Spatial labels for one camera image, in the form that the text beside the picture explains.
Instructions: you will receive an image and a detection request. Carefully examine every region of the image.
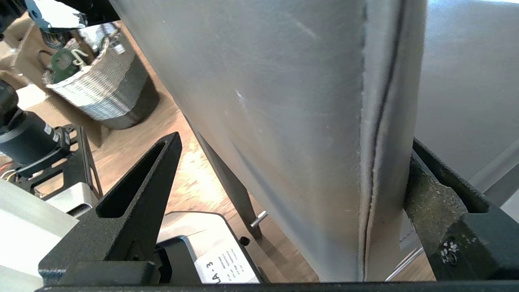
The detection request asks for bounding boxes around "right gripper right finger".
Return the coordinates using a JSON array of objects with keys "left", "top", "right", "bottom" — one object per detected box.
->
[{"left": 404, "top": 137, "right": 519, "bottom": 281}]

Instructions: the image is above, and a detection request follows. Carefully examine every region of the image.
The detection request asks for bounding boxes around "woven basket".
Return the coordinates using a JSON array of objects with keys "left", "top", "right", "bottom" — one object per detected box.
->
[{"left": 44, "top": 22, "right": 160, "bottom": 130}]

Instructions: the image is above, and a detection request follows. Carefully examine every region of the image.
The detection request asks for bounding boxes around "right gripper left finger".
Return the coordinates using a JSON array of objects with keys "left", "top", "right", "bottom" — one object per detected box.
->
[{"left": 38, "top": 131, "right": 182, "bottom": 285}]

